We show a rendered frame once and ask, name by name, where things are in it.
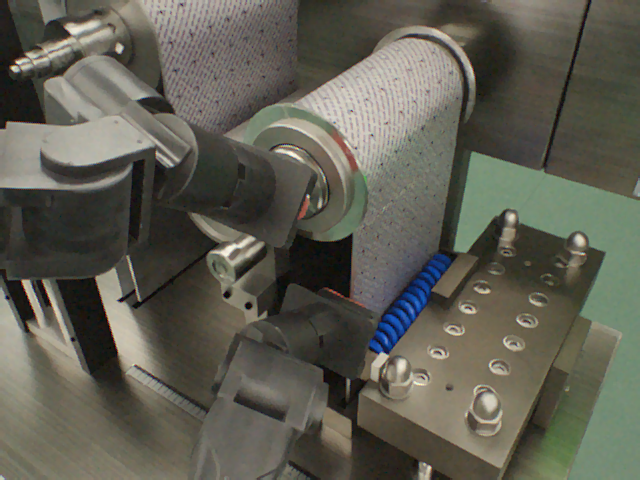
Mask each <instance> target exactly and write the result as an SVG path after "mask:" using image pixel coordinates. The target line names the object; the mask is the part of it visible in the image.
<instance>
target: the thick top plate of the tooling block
mask: <svg viewBox="0 0 640 480"><path fill-rule="evenodd" d="M499 219H500V216H497V215H495V216H494V217H493V219H492V220H491V221H490V223H489V224H488V225H487V226H486V228H485V229H484V230H483V232H482V233H481V234H480V236H479V237H478V238H477V239H476V241H475V242H474V243H473V245H472V246H471V247H470V249H469V250H468V251H467V252H466V253H469V254H471V256H474V257H477V258H478V261H477V265H476V268H475V270H474V271H473V273H472V274H471V275H470V277H469V278H468V279H467V281H466V282H465V284H464V285H463V286H462V288H461V289H460V290H459V292H458V293H457V295H456V296H455V297H454V299H453V300H452V301H451V303H450V304H449V306H448V307H447V308H446V307H444V306H441V305H438V304H436V303H433V302H431V301H429V302H428V303H427V304H426V306H425V307H424V308H423V310H422V311H421V312H420V313H419V315H418V316H417V317H416V319H415V320H414V321H413V323H412V324H411V325H410V326H409V328H408V329H407V330H406V332H405V333H404V334H403V336H402V337H401V338H400V339H399V341H398V342H397V343H396V345H395V346H394V347H393V349H392V350H391V352H390V354H389V355H388V356H389V360H390V359H391V358H393V357H395V356H402V357H404V358H406V359H407V360H408V362H409V363H410V366H411V373H412V374H413V381H412V383H413V391H412V393H411V395H410V396H409V397H407V398H405V399H402V400H394V399H390V398H388V397H387V396H385V395H384V394H383V393H382V391H381V389H380V381H381V380H380V381H379V382H376V381H374V380H372V379H371V378H370V380H369V381H368V382H367V383H366V385H365V386H364V387H363V389H362V390H361V391H360V395H359V411H358V426H360V427H361V428H363V429H365V430H367V431H369V432H370V433H372V434H374V435H376V436H377V437H379V438H381V439H383V440H385V441H386V442H388V443H390V444H392V445H393V446H395V447H397V448H399V449H401V451H402V452H404V453H407V454H409V455H410V456H412V457H414V458H416V459H418V460H419V461H421V462H423V463H425V464H426V465H428V466H430V467H432V468H434V469H435V470H437V471H439V472H441V473H442V474H444V475H446V476H449V478H451V479H452V480H501V479H502V477H503V474H504V472H505V470H506V468H507V466H508V464H509V462H510V459H511V457H512V455H513V453H514V451H515V448H516V446H517V444H518V442H519V440H520V438H521V436H522V434H523V432H524V430H525V428H526V426H527V423H528V421H529V419H530V417H531V414H532V412H533V410H534V408H535V406H536V404H537V402H538V400H539V397H540V395H541V393H542V391H543V388H544V386H545V383H546V380H547V377H548V375H549V372H550V369H551V366H552V363H553V361H554V359H555V357H556V355H557V353H558V351H559V349H560V347H561V345H563V343H564V341H565V338H566V336H567V334H568V332H569V330H570V328H571V326H572V324H573V322H574V320H575V318H576V316H577V315H578V316H579V315H580V313H581V311H582V309H583V307H584V305H585V302H586V300H587V297H588V295H589V293H590V291H591V289H592V287H593V285H594V283H595V280H596V277H597V275H598V272H599V270H600V267H601V264H603V263H602V262H604V259H605V256H606V254H607V253H606V252H602V251H599V250H597V249H594V248H591V247H589V251H588V254H587V256H586V257H587V263H586V264H585V265H584V266H582V267H571V266H569V265H566V264H564V263H562V262H561V261H560V259H559V257H558V255H559V252H560V251H562V249H563V245H564V243H565V242H566V240H567V239H566V238H563V237H561V236H558V235H555V234H552V233H549V232H546V231H543V230H540V229H536V228H533V227H530V226H528V225H525V224H522V223H520V227H519V231H518V233H519V237H518V239H517V240H516V241H513V242H504V241H501V240H499V239H496V238H495V237H494V236H493V235H492V230H493V229H494V227H495V223H496V221H497V220H499ZM483 391H492V392H494V393H495V394H496V395H497V396H498V397H499V399H500V402H501V410H502V415H501V418H500V422H501V428H500V431H499V432H498V434H497V435H495V436H494V437H491V438H482V437H478V436H476V435H474V433H473V432H471V431H470V430H469V428H468V427H467V425H466V423H464V416H465V413H466V411H467V410H468V408H470V407H471V405H472V403H473V401H474V400H475V398H476V396H477V395H478V394H479V393H481V392H483Z"/></svg>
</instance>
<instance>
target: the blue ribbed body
mask: <svg viewBox="0 0 640 480"><path fill-rule="evenodd" d="M453 263H454V262H452V258H451V256H450V255H448V254H441V253H436V254H434V255H433V256H432V260H431V261H429V262H428V263H427V266H426V267H425V268H423V269H422V272H421V273H420V274H418V275H417V277H416V279H415V280H414V281H412V282H411V286H409V287H408V288H407V289H406V290H405V293H403V294H402V295H401V296H400V299H399V300H397V301H396V302H395V303H394V307H392V308H390V309H389V310H388V315H385V316H384V317H382V322H380V323H378V327H377V330H376V333H375V336H374V337H373V338H371V341H370V344H369V347H368V349H370V350H372V351H374V352H376V354H378V355H380V354H381V353H384V354H386V355H389V354H390V352H391V350H392V349H393V347H394V346H395V345H396V343H397V342H398V341H399V339H400V338H401V337H402V336H403V334H404V333H405V332H406V330H407V329H408V328H409V326H410V325H411V324H412V323H413V321H414V320H415V319H416V317H417V316H418V315H419V313H420V312H421V311H422V310H423V308H424V307H425V306H426V304H427V303H428V302H429V298H430V291H431V290H432V288H433V287H434V286H435V284H436V283H437V282H438V281H439V279H440V278H441V277H442V275H443V274H445V273H446V272H447V270H448V269H449V268H450V266H451V265H452V264H453Z"/></svg>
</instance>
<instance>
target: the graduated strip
mask: <svg viewBox="0 0 640 480"><path fill-rule="evenodd" d="M123 373H125V374H126V375H128V376H130V377H131V378H133V379H134V380H136V381H137V382H139V383H140V384H142V385H143V386H146V387H148V388H149V389H151V390H152V391H154V392H155V394H157V395H158V396H160V397H161V398H163V399H165V400H166V401H168V402H169V403H171V404H172V405H174V406H175V407H177V408H179V409H180V410H182V411H183V412H185V413H186V414H188V415H189V416H191V417H192V418H194V419H196V420H197V421H199V422H200V423H202V424H203V422H204V420H205V418H206V415H208V413H209V412H210V410H211V409H209V408H207V407H206V406H203V405H202V403H200V402H198V401H197V400H195V399H194V398H192V397H191V396H189V395H187V394H186V393H184V392H183V391H181V390H179V389H178V388H176V387H175V386H173V385H171V384H170V383H168V382H167V381H165V380H163V379H162V378H160V377H159V376H157V375H155V374H154V373H152V372H151V371H149V370H147V369H146V368H144V367H143V366H141V365H138V364H137V363H134V364H133V365H132V366H130V367H129V368H128V369H127V370H126V371H124V372H123ZM283 476H284V477H286V478H287V479H289V480H322V479H320V478H318V477H317V476H315V475H314V474H312V473H311V472H309V471H307V470H306V469H304V468H303V467H301V466H299V465H298V464H296V463H295V462H293V461H291V460H290V458H289V463H288V466H287V469H286V470H285V472H284V474H283Z"/></svg>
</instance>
